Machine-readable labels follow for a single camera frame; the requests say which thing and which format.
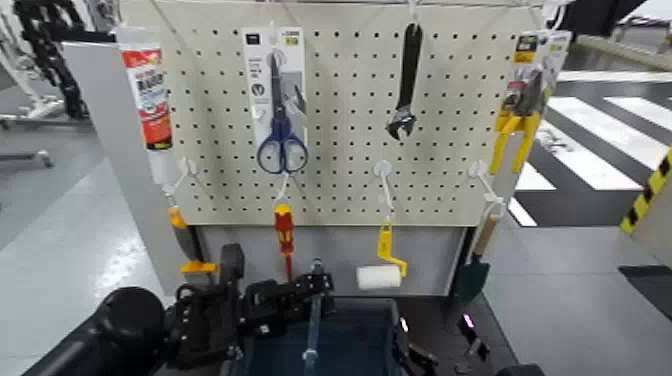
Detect yellow black hazard striped board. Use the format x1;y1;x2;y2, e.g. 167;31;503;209
619;149;672;269

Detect green trowel wooden handle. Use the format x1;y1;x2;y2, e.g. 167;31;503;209
453;212;503;303

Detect packaged yellow-handled pliers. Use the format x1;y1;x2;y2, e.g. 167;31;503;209
488;30;572;177

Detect black adjustable wrench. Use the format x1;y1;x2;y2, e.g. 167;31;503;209
384;21;424;142

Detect black machine part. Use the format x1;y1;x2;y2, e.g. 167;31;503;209
545;0;650;38

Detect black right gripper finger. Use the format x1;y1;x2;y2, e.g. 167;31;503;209
457;313;492;363

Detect yellow mini paint roller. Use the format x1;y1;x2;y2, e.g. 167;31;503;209
356;217;409;290

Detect packaged blue-handled scissors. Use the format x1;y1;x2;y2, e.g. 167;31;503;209
242;27;310;176

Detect red yellow screwdriver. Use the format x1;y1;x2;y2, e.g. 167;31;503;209
272;203;296;282

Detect black floor mat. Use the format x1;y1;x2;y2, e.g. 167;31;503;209
618;264;672;323

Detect white sealant tube red label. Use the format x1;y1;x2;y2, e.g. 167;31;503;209
116;26;175;185

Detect white machine frame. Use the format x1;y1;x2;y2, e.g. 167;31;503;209
0;10;67;130

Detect dark blue plastic crate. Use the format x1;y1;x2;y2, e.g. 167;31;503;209
243;259;413;376

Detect grey metal floor bar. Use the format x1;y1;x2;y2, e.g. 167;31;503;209
0;149;55;169

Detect orange grey putty scraper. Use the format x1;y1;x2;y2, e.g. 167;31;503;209
166;206;219;287

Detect grey side panel board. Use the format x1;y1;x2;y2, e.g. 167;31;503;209
61;41;190;298

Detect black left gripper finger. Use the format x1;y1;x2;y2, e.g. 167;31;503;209
399;317;441;376

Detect cream metal pegboard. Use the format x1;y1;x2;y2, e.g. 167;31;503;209
119;0;547;228

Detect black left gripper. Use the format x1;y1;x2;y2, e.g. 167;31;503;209
165;242;336;371

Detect white pegboard hook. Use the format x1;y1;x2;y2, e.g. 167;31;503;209
277;173;293;205
373;159;396;219
468;159;508;211
162;157;200;203

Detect black cable drag chain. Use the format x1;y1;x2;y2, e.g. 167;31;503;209
12;0;117;121

